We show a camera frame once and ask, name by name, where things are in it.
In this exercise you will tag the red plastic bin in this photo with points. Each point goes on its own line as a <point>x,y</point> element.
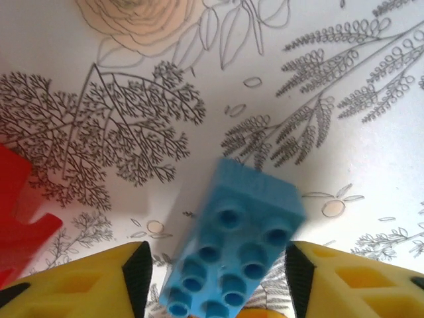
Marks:
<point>16,215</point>

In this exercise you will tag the orange round lego piece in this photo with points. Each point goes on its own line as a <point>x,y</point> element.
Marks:
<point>256,313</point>

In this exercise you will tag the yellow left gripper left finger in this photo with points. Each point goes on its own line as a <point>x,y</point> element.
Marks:
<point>66,295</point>

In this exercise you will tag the long light blue lego brick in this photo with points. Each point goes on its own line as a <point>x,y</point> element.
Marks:
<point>242,215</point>

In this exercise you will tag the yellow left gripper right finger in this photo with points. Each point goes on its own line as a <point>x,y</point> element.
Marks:
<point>357,291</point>

